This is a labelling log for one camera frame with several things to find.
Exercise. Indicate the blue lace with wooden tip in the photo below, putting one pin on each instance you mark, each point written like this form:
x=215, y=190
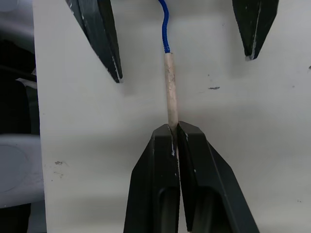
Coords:
x=170, y=87

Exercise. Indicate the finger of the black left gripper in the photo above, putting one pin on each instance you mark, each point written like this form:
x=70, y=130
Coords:
x=99, y=31
x=252, y=21

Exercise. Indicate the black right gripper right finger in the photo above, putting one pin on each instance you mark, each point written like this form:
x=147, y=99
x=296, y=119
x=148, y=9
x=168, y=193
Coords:
x=209, y=184

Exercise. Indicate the grey round disc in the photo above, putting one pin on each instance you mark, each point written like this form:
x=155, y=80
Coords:
x=14, y=170

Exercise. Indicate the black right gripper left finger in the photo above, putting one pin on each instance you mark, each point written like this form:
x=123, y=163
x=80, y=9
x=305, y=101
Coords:
x=153, y=179

